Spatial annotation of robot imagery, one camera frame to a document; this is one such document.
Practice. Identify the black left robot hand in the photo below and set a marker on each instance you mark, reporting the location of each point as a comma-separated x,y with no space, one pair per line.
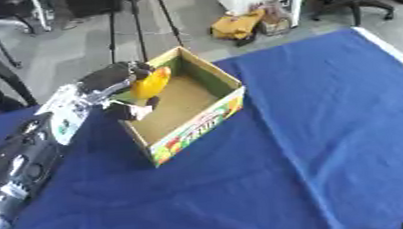
108,77

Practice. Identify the yellow orange toy fruit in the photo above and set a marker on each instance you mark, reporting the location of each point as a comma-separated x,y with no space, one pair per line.
149,83

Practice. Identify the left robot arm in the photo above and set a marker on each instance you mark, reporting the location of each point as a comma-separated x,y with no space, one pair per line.
32,153

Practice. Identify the open cardboard box green inside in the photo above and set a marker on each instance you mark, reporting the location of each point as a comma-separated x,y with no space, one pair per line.
184,102

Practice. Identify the black tripod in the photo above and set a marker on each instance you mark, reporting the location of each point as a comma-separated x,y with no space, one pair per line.
138,23

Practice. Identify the yellow bag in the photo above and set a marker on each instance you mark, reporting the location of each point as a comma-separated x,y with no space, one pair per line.
236,27

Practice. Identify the brown paper bag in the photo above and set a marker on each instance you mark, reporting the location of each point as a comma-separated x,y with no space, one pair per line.
274,18

